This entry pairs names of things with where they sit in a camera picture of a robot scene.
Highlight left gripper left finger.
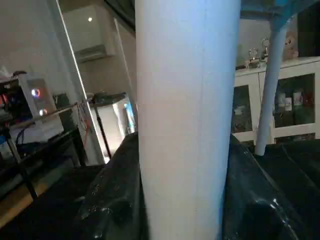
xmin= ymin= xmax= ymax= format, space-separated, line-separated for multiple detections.
xmin=75 ymin=132 xmax=151 ymax=240

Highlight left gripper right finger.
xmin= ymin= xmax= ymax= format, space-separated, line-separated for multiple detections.
xmin=221 ymin=134 xmax=320 ymax=240

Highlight white plastic table leg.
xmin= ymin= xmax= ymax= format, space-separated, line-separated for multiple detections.
xmin=134 ymin=0 xmax=243 ymax=240
xmin=254 ymin=17 xmax=290 ymax=157

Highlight white plastic table top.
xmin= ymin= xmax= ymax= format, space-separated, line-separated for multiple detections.
xmin=240 ymin=0 xmax=320 ymax=24

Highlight black mat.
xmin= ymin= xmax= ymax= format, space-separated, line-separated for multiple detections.
xmin=0 ymin=142 xmax=320 ymax=240

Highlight white glass-door cabinet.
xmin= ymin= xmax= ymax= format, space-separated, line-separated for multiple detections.
xmin=231 ymin=56 xmax=320 ymax=147

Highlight black metal shelf rack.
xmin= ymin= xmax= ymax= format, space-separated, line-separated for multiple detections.
xmin=0 ymin=72 xmax=96 ymax=201

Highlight white electronics box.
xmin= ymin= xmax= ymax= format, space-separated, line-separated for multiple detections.
xmin=19 ymin=75 xmax=65 ymax=144

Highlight beige stuffed toy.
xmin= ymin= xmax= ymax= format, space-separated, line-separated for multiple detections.
xmin=284 ymin=31 xmax=302 ymax=61

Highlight light blue metal frame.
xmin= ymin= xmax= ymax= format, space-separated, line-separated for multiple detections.
xmin=122 ymin=97 xmax=139 ymax=137

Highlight white wall air conditioner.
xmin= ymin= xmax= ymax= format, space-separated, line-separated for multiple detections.
xmin=74 ymin=44 xmax=109 ymax=64

